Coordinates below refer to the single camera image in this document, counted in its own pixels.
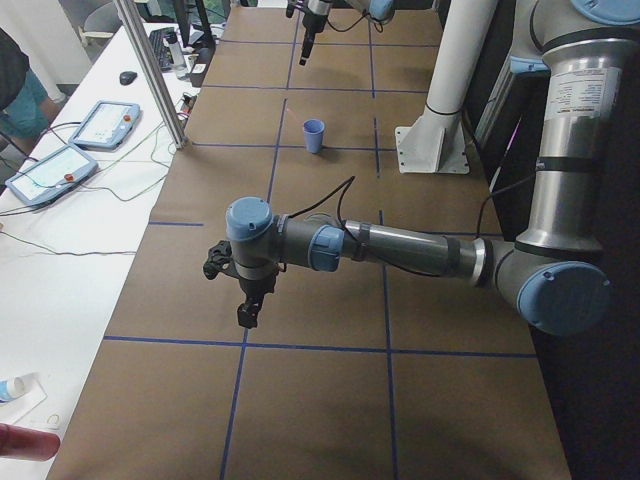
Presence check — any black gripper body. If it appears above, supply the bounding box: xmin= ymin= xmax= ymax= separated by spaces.
xmin=303 ymin=12 xmax=326 ymax=45
xmin=238 ymin=275 xmax=276 ymax=313

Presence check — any pink chopstick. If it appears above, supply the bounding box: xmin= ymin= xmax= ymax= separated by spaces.
xmin=286 ymin=107 xmax=305 ymax=129

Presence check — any blue ribbed cup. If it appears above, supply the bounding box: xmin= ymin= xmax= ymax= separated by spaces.
xmin=303 ymin=119 xmax=325 ymax=154

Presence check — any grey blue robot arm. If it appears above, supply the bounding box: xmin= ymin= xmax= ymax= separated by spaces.
xmin=286 ymin=0 xmax=396 ymax=66
xmin=204 ymin=1 xmax=639 ymax=336

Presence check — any black monitor stand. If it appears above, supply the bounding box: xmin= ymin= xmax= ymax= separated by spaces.
xmin=172 ymin=0 xmax=229 ymax=53

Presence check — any clear water bottle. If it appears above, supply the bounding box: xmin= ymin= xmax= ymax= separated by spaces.
xmin=166 ymin=32 xmax=188 ymax=80

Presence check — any black keyboard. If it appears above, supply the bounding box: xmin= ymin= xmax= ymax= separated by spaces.
xmin=148 ymin=27 xmax=174 ymax=72

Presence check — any white pole with base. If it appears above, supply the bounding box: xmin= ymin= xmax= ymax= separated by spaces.
xmin=395 ymin=0 xmax=498 ymax=174

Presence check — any black computer mouse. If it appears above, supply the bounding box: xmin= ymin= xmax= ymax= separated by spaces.
xmin=119 ymin=71 xmax=138 ymax=86

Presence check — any far teach pendant tablet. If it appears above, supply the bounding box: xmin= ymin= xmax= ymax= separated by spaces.
xmin=69 ymin=100 xmax=141 ymax=151

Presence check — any teach pendant tablet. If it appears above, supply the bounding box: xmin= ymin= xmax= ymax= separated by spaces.
xmin=5 ymin=145 xmax=98 ymax=207
xmin=69 ymin=100 xmax=141 ymax=151

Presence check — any near teach pendant tablet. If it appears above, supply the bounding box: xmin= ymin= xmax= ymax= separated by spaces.
xmin=5 ymin=145 xmax=98 ymax=207

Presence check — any white blue tube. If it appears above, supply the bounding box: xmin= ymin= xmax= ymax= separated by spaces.
xmin=0 ymin=375 xmax=32 ymax=404

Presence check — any white paper sheet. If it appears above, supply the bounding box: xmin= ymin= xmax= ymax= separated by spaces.
xmin=1 ymin=372 xmax=47 ymax=424

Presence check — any red cylinder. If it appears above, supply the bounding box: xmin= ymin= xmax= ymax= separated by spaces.
xmin=1 ymin=424 xmax=61 ymax=461

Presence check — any person in dark shirt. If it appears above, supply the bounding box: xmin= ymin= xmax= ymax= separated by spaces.
xmin=1 ymin=30 xmax=51 ymax=144

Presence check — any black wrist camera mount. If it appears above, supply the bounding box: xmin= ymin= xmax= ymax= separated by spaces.
xmin=203 ymin=240 xmax=238 ymax=280

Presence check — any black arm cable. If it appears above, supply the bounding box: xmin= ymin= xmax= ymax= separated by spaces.
xmin=289 ymin=174 xmax=541 ymax=276

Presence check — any aluminium frame post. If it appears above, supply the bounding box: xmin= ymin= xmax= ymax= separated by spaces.
xmin=113 ymin=0 xmax=187 ymax=150

